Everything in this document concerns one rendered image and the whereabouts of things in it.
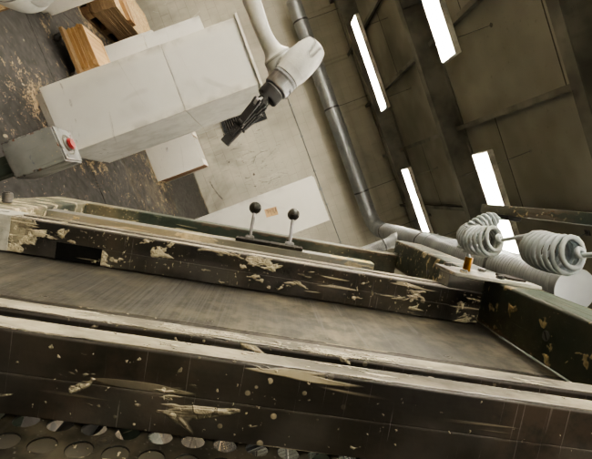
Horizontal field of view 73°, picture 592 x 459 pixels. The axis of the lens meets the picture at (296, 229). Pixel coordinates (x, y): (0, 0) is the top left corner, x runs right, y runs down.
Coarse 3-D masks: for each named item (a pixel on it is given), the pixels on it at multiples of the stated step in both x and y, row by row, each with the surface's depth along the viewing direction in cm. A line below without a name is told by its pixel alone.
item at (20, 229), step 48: (0, 240) 77; (48, 240) 78; (96, 240) 78; (144, 240) 79; (192, 240) 85; (288, 288) 82; (336, 288) 82; (384, 288) 83; (432, 288) 84; (480, 288) 85
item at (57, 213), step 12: (48, 216) 113; (60, 216) 113; (72, 216) 113; (84, 216) 114; (96, 216) 117; (120, 228) 115; (132, 228) 115; (144, 228) 115; (156, 228) 115; (168, 228) 119; (204, 240) 117; (216, 240) 117; (228, 240) 117; (276, 252) 118; (288, 252) 119; (300, 252) 119; (312, 252) 121; (348, 264) 120; (360, 264) 120; (372, 264) 121
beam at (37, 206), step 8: (0, 200) 107; (16, 200) 112; (24, 200) 115; (32, 200) 118; (40, 200) 121; (48, 200) 124; (56, 200) 128; (64, 200) 131; (72, 200) 135; (80, 200) 139; (0, 208) 96; (8, 208) 98; (16, 208) 100; (24, 208) 103; (32, 208) 106; (40, 208) 110; (48, 208) 114; (56, 208) 118; (64, 208) 123; (72, 208) 128; (80, 208) 133
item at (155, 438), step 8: (64, 424) 123; (72, 424) 123; (88, 424) 127; (88, 432) 126; (96, 432) 135; (120, 432) 143; (128, 432) 143; (136, 432) 143; (152, 440) 145; (160, 440) 151
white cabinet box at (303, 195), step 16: (272, 192) 486; (288, 192) 488; (304, 192) 489; (240, 208) 486; (272, 208) 488; (288, 208) 489; (304, 208) 490; (320, 208) 491; (240, 224) 487; (256, 224) 488; (272, 224) 490; (288, 224) 491; (304, 224) 492
